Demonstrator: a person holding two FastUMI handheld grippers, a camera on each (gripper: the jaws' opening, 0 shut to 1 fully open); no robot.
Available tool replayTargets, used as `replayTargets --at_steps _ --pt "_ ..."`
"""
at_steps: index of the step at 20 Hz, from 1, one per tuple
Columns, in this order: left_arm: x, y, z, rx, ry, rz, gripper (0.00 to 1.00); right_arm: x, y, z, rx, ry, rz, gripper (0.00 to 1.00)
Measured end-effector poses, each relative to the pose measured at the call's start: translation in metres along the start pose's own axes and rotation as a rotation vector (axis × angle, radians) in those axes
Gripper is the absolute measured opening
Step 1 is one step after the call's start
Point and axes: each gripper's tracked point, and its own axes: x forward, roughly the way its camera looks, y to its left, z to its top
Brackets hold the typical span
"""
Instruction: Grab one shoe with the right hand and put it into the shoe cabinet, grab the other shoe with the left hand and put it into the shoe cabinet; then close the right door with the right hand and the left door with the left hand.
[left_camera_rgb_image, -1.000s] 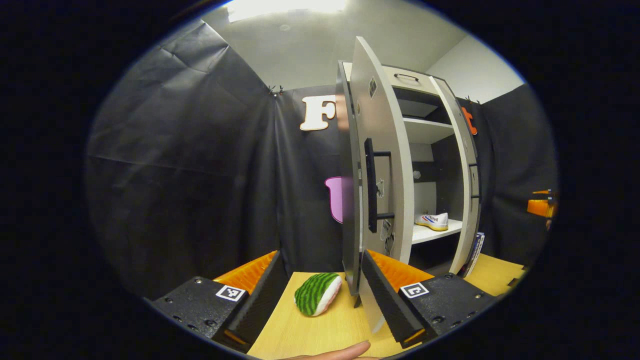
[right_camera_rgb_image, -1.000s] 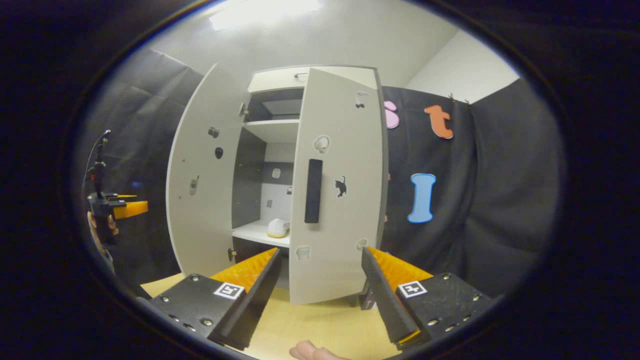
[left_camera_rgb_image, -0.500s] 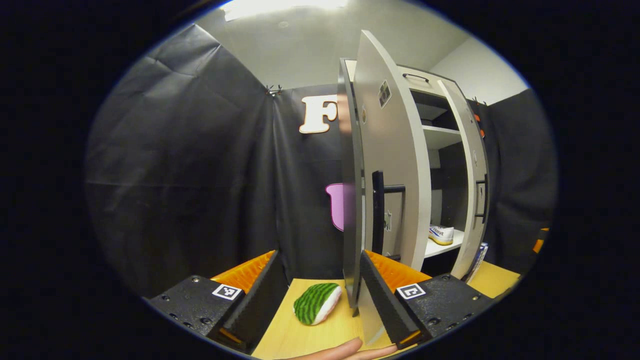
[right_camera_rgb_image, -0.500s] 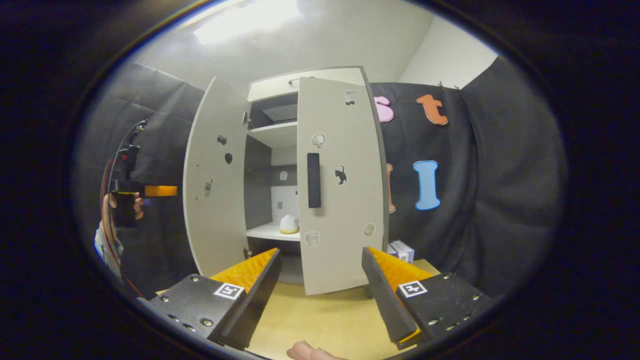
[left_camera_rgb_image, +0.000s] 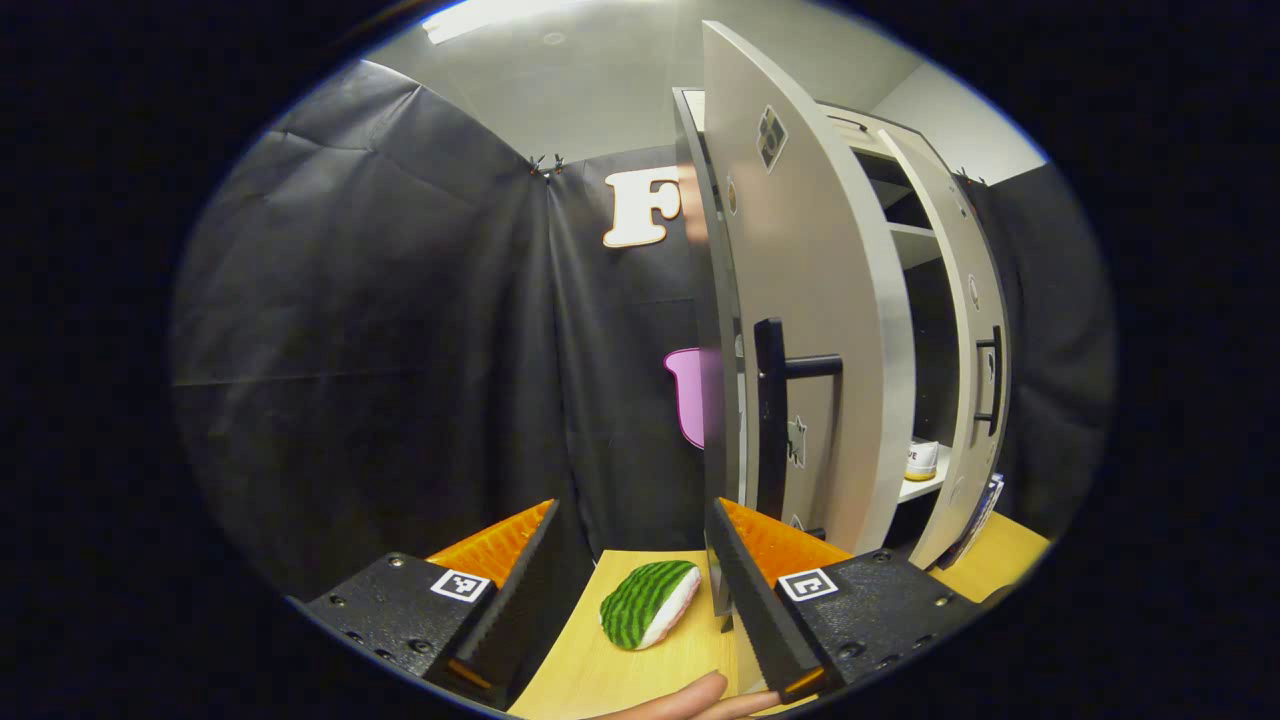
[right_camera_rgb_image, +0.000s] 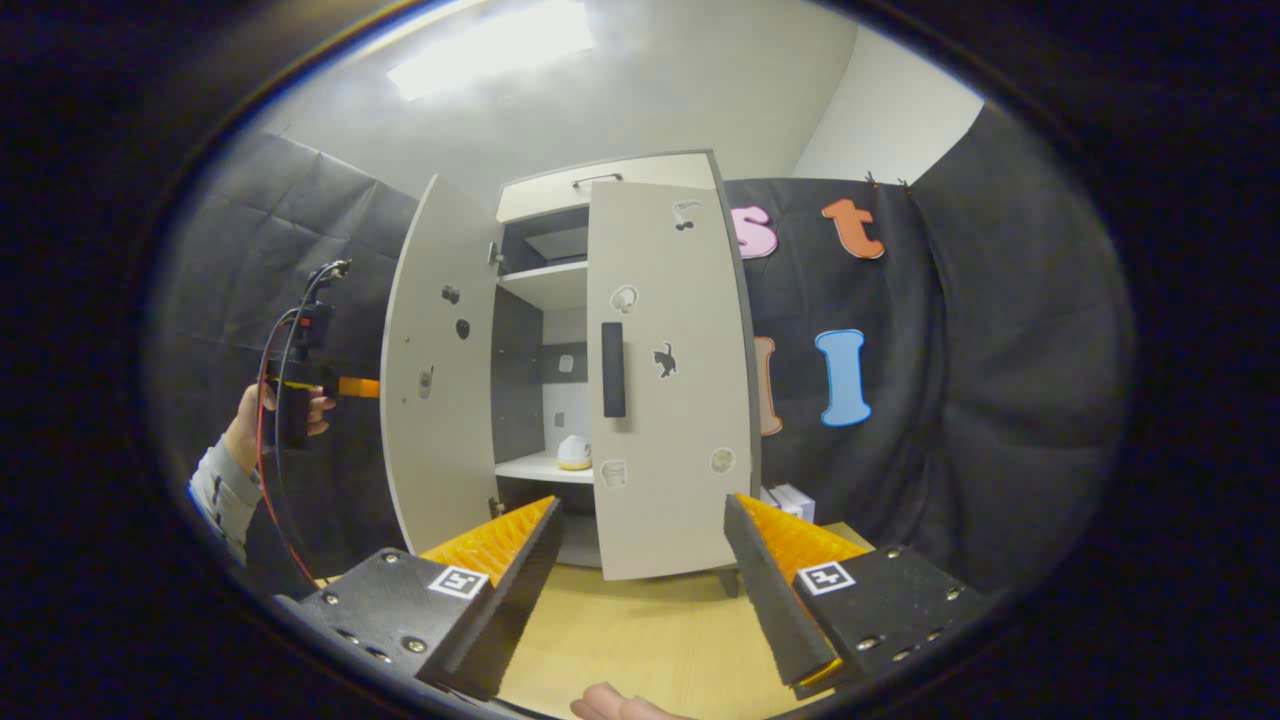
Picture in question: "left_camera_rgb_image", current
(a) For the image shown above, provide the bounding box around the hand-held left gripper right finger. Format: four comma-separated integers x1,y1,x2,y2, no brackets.
705,497,986,701

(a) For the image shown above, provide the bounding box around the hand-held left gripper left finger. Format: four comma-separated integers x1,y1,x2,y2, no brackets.
290,498,561,706

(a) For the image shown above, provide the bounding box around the white shoe cabinet door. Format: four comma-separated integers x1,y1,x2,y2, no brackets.
700,20,918,561
878,128,1013,571

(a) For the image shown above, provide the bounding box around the white and grey shoe cabinet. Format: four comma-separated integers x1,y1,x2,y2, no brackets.
672,20,1013,616

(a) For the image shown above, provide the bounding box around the white cabinet drawer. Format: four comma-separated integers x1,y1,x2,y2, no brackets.
818,100,916,159

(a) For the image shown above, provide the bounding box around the watermelon slice toy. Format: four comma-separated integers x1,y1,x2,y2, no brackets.
600,560,703,651

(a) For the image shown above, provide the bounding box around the dark blue book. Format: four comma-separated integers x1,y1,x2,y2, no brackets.
940,473,1006,571

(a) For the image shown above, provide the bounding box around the ceiling light panel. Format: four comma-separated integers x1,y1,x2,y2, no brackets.
420,0,681,46

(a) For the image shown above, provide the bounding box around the black door handle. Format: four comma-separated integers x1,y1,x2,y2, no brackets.
975,325,1004,436
755,318,844,521

